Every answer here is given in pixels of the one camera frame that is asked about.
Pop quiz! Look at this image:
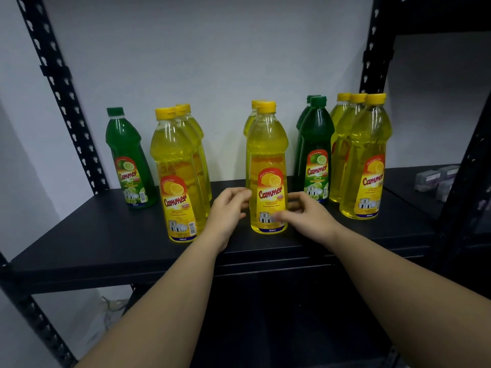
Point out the person's right hand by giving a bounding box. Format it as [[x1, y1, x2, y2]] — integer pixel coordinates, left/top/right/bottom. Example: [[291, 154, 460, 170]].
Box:
[[272, 191, 342, 248]]

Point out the person's left hand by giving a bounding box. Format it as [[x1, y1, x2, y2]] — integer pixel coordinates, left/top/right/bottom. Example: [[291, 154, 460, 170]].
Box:
[[203, 187, 253, 254]]

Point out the yellow dish soap bottle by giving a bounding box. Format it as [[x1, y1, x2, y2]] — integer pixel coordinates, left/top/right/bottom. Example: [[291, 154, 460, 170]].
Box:
[[179, 103, 213, 202], [174, 105, 212, 219], [243, 100, 266, 188], [329, 93, 367, 203], [329, 92, 352, 150], [246, 101, 289, 235], [150, 107, 208, 243], [339, 93, 393, 220]]

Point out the black metal shelving rack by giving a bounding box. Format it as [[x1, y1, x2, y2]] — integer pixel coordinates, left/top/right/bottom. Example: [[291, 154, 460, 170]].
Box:
[[383, 0, 491, 300], [0, 0, 491, 368]]

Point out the person's left forearm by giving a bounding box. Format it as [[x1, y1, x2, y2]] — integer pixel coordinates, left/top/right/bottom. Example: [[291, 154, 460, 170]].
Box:
[[76, 233, 225, 368]]

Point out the person's right forearm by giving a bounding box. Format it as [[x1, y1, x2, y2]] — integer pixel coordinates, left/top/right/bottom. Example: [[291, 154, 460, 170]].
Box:
[[326, 225, 491, 368]]

